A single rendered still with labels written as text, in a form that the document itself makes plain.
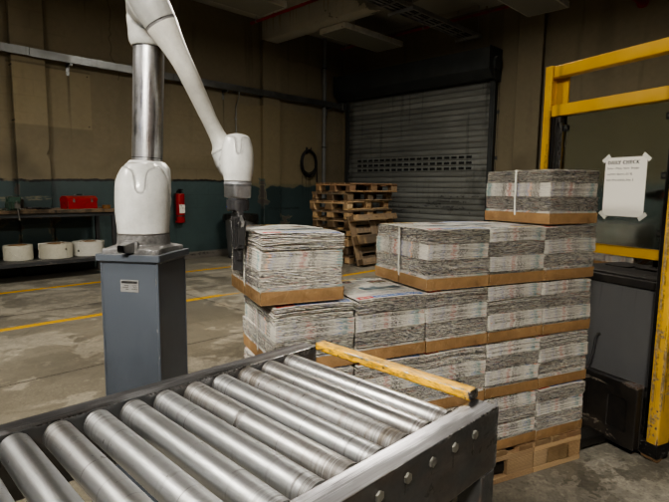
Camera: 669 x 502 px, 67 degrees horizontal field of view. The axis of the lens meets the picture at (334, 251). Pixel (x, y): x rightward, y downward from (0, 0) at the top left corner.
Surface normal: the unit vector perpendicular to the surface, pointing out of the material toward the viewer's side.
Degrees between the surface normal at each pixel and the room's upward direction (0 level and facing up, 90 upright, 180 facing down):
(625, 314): 90
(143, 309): 90
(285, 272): 90
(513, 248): 90
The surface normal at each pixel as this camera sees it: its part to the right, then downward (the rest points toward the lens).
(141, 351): -0.15, 0.11
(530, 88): -0.71, 0.07
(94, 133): 0.71, 0.09
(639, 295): -0.90, 0.04
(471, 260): 0.42, 0.11
